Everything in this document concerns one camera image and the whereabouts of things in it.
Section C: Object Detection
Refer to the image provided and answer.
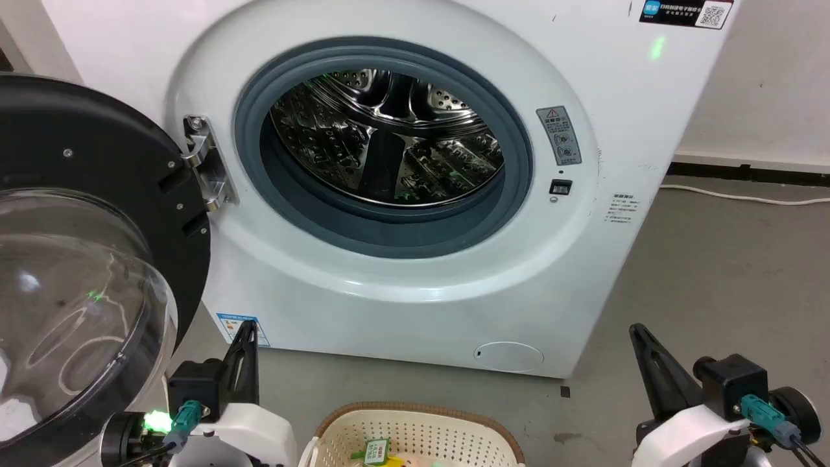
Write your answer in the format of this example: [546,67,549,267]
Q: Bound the chrome door hinge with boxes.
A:
[183,115,239,213]

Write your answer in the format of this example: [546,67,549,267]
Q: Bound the white floor cable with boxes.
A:
[660,184,830,206]

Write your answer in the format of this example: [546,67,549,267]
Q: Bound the white front-load washing machine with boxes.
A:
[40,0,737,379]

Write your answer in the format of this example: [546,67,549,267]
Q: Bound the round white filter cover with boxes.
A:
[474,341,545,374]

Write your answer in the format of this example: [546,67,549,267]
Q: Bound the grey rubber door gasket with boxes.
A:
[234,37,534,260]

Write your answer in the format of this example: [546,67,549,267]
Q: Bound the black washer door clear dome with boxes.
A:
[0,73,213,467]

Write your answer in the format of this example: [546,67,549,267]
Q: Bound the black QR code sticker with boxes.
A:
[639,0,734,30]

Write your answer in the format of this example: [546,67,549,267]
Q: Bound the teal right cable connector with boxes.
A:
[739,394,803,449]

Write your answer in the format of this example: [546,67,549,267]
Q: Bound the small text label sticker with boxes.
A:
[604,193,639,225]

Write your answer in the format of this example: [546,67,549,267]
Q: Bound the green item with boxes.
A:
[351,438,406,467]

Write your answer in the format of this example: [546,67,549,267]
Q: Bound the teal left cable connector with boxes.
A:
[162,400,203,452]

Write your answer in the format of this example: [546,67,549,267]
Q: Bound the grey warning sticker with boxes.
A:
[536,106,582,167]

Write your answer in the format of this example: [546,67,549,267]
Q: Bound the cream perforated laundry basket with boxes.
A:
[300,401,526,467]

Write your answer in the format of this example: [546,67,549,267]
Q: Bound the black baseboard strip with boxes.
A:
[668,162,830,189]

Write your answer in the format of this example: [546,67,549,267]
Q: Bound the teal cable connector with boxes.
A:
[739,394,803,449]
[162,400,203,452]

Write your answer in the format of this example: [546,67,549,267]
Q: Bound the stainless steel washer drum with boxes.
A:
[269,69,505,208]

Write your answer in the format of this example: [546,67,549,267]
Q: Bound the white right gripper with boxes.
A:
[628,323,756,467]

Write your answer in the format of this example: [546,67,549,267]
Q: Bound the blue bordered label sticker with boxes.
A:
[216,313,270,348]

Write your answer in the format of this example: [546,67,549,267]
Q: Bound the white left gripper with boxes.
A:
[170,320,297,467]

